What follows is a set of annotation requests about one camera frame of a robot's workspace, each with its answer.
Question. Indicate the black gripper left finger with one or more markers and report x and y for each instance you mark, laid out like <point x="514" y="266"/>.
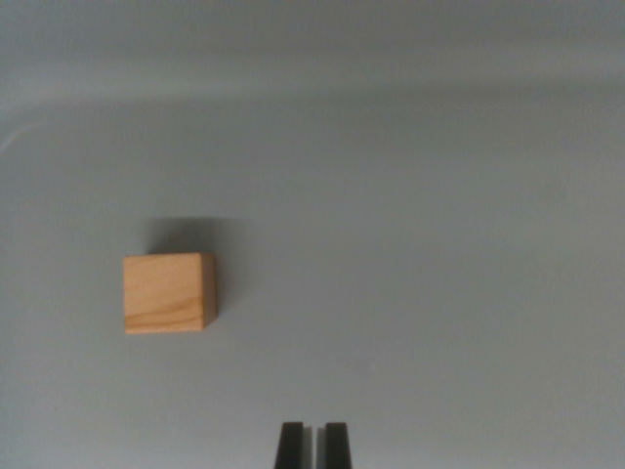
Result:
<point x="291" y="447"/>

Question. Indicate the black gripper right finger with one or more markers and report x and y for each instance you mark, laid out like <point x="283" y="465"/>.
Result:
<point x="337" y="447"/>

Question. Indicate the wooden cube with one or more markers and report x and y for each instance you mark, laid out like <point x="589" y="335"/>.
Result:
<point x="166" y="293"/>

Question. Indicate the grey plastic tray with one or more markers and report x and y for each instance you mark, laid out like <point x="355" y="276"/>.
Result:
<point x="390" y="195"/>

